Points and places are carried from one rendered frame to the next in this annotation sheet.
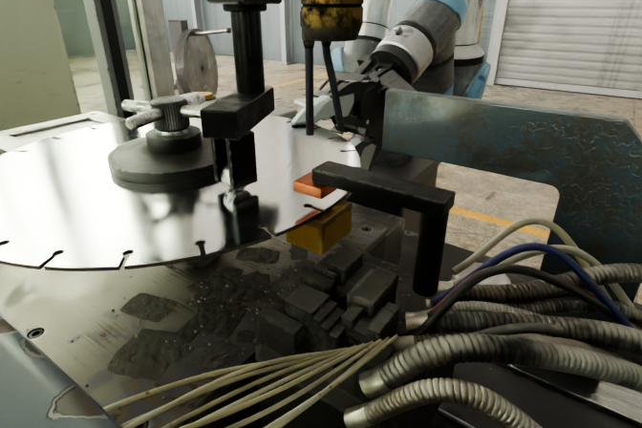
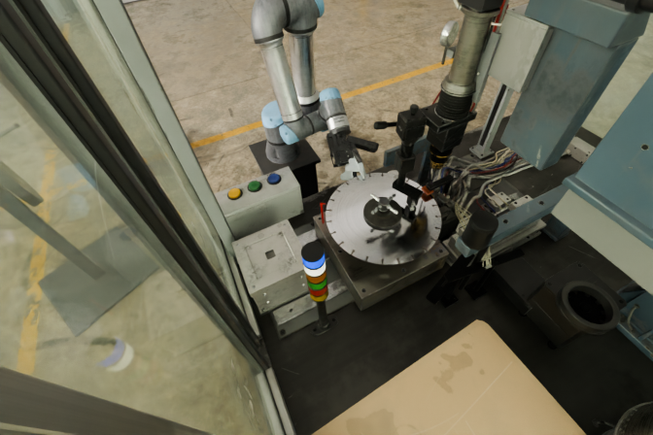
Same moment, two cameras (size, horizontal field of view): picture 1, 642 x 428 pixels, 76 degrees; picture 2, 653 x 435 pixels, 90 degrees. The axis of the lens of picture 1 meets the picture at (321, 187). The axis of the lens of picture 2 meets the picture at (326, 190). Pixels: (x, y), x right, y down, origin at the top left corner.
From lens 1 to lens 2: 0.95 m
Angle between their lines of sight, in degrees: 51
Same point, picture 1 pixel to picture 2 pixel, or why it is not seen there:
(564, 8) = not seen: outside the picture
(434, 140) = not seen: hidden behind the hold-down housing
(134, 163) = (393, 221)
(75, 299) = not seen: hidden behind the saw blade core
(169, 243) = (434, 220)
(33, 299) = (388, 271)
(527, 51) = not seen: outside the picture
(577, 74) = not seen: outside the picture
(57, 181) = (389, 240)
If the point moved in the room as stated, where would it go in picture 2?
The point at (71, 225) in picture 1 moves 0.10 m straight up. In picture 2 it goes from (420, 236) to (426, 215)
